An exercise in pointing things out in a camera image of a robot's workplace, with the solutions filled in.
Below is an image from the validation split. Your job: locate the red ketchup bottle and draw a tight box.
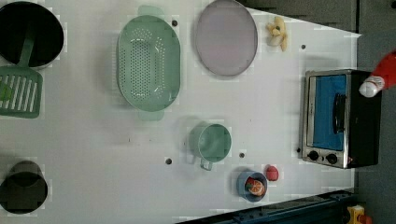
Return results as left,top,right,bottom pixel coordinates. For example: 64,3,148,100
359,51,396,98

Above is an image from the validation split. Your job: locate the black toaster oven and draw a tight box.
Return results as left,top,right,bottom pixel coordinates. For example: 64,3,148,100
302,69,382,169

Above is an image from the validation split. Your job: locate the green mug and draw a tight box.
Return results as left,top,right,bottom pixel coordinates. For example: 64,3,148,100
189,122,232,171

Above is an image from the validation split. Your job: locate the green plastic colander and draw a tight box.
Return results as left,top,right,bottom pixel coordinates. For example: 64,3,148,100
117,5,181,121

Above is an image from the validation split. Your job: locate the blue bowl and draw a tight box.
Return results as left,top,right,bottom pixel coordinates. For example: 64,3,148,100
236,169,267,203

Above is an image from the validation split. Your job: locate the pale purple round plate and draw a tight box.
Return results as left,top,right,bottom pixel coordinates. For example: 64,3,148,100
195,0,258,77

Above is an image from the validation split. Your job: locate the red tomato toy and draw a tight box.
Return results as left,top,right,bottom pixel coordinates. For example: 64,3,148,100
245,177,254,189

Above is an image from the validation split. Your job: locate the red strawberry toy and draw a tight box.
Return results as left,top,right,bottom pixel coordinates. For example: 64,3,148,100
265,166,279,181

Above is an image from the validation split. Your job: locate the orange slice toy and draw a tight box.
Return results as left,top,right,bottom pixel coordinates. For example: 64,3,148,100
248,180,265,196

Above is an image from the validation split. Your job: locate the green slotted spatula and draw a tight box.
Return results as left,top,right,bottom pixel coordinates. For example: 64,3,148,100
0,31,43,119

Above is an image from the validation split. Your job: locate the yellow clamp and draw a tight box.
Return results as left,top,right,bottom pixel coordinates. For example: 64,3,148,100
347,205,373,224

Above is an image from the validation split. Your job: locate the dark grey cup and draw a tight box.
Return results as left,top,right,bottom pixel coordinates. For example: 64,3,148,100
0,161,49,215

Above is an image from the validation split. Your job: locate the black pot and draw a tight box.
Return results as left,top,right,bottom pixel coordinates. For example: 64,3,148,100
0,1,64,69

